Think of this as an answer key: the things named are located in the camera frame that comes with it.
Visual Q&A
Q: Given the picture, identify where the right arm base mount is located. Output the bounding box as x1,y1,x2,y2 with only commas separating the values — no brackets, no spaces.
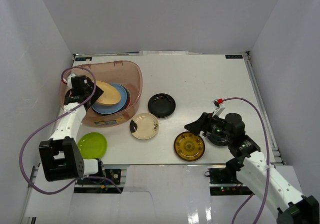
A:
204,168,252,196

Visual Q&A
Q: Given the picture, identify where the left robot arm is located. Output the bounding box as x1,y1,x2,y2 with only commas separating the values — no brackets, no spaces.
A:
38,74,106,183

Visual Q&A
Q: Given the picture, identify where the dark teal ceramic plate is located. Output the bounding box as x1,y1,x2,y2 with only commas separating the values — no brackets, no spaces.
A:
124,86,131,109

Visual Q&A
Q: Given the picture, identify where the black glossy plate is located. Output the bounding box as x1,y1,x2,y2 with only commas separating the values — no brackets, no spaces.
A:
147,93,176,118

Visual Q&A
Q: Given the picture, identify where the black plate with iridescent rim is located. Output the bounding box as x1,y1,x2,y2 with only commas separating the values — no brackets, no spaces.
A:
207,132,230,147

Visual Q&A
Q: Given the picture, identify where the brown and yellow patterned plate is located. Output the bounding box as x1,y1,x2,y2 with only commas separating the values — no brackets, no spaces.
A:
173,132,206,162

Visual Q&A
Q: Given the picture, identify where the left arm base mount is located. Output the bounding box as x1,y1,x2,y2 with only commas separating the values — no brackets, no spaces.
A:
102,168,122,185

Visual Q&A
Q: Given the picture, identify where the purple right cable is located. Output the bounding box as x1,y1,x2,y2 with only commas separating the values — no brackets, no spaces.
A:
231,97,271,224

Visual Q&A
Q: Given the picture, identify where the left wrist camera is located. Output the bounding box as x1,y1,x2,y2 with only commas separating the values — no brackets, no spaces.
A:
61,73,76,89

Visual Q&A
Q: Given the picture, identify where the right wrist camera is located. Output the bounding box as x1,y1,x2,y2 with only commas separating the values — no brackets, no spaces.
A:
211,98,225,116

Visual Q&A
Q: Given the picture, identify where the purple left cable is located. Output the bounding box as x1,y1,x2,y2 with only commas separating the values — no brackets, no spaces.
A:
18,67,96,195

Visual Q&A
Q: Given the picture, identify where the purple cable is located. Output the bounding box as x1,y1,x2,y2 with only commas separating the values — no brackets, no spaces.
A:
18,67,96,195
231,97,271,224

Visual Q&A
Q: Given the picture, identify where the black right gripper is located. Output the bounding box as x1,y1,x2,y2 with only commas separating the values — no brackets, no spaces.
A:
184,112,233,142

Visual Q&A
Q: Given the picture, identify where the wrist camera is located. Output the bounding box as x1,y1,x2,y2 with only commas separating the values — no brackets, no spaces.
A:
61,73,76,89
211,98,225,116

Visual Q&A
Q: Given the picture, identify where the cream plate with black patch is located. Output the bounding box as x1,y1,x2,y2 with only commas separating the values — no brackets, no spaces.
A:
129,113,159,140

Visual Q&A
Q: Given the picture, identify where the pink translucent plastic bin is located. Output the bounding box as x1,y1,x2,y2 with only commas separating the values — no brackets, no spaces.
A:
62,60,143,127

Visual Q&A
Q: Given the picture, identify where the light blue plate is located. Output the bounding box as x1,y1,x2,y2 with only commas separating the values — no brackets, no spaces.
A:
91,83,128,115

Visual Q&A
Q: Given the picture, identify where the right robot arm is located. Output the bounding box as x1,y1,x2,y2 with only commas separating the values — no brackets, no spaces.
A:
185,113,320,223

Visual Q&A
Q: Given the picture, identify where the lime green plate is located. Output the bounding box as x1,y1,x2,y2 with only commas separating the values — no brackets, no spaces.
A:
77,132,108,159

